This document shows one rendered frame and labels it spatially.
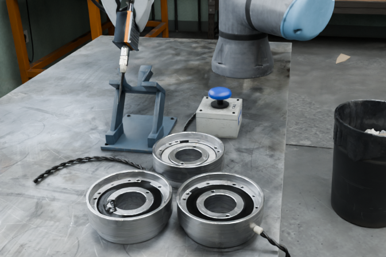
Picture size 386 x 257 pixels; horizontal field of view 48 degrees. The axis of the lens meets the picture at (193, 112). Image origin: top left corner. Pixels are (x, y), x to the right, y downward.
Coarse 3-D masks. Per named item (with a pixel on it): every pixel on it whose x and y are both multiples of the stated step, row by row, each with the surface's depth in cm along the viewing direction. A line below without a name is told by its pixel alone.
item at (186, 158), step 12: (180, 132) 68; (192, 132) 68; (156, 144) 64; (168, 144) 67; (204, 144) 67; (216, 144) 66; (156, 156) 61; (180, 156) 66; (192, 156) 66; (204, 156) 63; (216, 156) 64; (156, 168) 61; (168, 168) 59; (180, 168) 59; (192, 168) 58; (204, 168) 59; (216, 168) 60; (168, 180) 61; (180, 180) 59
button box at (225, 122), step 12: (204, 96) 79; (204, 108) 75; (216, 108) 74; (228, 108) 74; (240, 108) 76; (204, 120) 74; (216, 120) 73; (228, 120) 73; (240, 120) 78; (204, 132) 75; (216, 132) 74; (228, 132) 74
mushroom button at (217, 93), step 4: (212, 88) 75; (216, 88) 75; (220, 88) 75; (224, 88) 75; (212, 92) 74; (216, 92) 73; (220, 92) 73; (224, 92) 73; (228, 92) 74; (212, 96) 74; (216, 96) 73; (220, 96) 73; (224, 96) 73; (228, 96) 73; (220, 100) 75
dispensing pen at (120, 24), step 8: (128, 0) 66; (128, 8) 66; (120, 16) 64; (120, 24) 64; (120, 32) 64; (112, 40) 64; (120, 40) 64; (120, 48) 67; (128, 48) 65; (128, 56) 65; (120, 64) 65; (120, 72) 65; (120, 80) 65; (120, 88) 64; (120, 96) 64
